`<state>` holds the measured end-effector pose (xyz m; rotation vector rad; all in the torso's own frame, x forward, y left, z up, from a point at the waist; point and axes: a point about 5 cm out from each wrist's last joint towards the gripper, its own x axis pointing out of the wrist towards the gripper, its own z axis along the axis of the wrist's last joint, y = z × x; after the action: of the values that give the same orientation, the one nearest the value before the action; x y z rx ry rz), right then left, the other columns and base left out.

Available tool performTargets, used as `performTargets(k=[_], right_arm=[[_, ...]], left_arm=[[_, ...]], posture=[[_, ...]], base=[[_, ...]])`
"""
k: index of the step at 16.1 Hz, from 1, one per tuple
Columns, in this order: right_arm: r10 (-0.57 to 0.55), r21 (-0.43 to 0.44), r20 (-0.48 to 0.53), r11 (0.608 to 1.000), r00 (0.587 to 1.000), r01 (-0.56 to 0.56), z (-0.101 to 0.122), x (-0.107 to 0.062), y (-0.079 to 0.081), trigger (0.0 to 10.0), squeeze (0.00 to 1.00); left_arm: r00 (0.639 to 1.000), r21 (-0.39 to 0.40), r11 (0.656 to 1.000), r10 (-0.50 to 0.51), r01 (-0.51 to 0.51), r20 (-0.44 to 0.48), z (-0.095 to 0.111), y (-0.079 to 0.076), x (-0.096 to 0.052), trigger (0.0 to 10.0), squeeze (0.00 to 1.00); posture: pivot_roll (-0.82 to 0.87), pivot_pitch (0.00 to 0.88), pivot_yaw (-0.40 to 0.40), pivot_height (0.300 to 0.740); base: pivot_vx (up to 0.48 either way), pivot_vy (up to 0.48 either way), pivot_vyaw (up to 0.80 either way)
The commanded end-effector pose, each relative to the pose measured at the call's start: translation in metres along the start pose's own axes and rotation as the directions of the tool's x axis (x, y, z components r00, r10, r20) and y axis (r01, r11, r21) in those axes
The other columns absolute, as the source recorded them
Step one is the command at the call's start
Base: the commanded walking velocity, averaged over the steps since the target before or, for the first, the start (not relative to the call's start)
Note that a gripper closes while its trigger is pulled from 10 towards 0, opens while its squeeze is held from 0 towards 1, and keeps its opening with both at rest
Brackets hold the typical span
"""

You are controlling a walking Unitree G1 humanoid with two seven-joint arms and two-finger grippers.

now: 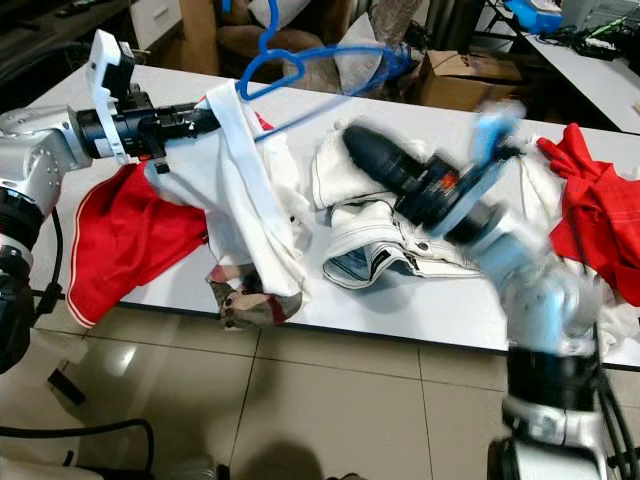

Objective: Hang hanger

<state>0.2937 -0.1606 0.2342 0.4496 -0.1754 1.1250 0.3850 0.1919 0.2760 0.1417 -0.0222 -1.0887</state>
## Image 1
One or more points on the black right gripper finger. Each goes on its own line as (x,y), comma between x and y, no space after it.
(378,168)
(382,146)

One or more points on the white garment plaid cuffs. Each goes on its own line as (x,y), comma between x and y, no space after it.
(240,190)

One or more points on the blue plastic hanger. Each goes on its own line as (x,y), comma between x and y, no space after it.
(260,68)

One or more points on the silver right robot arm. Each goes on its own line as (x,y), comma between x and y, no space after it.
(540,300)

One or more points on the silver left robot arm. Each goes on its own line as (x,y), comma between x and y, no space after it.
(45,150)

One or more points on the cream folded garment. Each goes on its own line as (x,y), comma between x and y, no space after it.
(345,170)

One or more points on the white pants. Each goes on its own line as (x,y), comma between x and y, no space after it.
(380,240)

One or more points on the brown armchair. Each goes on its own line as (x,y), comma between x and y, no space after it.
(240,45)

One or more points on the brown cardboard box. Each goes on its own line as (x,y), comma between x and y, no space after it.
(470,80)

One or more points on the red shorts white trim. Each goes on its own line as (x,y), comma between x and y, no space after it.
(130,240)

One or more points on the white cushion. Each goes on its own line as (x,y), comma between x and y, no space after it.
(275,12)

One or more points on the blue plastic box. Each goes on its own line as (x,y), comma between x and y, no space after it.
(535,16)

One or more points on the grey robot foot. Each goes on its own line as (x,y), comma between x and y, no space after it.
(190,470)

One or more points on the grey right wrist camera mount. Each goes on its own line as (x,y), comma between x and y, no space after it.
(495,140)

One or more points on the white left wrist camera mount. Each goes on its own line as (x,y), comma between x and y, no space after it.
(105,75)

